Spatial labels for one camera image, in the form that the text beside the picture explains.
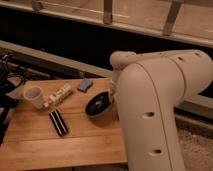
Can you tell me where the black tripod stand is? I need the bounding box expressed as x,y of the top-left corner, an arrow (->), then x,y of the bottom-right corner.
0,53 -> 25,145

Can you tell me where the white snack bar wrapper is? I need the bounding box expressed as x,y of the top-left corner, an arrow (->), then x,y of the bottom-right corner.
44,83 -> 72,107

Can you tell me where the metal window frame rail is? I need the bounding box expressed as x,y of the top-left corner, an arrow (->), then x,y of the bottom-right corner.
0,0 -> 213,48

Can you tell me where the black striped rectangular block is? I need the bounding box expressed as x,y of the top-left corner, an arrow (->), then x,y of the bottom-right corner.
49,110 -> 69,136

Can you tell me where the white plastic cup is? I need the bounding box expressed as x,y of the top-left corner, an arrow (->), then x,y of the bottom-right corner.
23,86 -> 44,109

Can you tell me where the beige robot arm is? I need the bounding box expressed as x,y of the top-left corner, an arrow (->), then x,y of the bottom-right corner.
110,50 -> 213,171

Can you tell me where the dark ceramic bowl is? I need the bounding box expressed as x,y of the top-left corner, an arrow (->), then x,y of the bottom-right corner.
85,91 -> 111,117

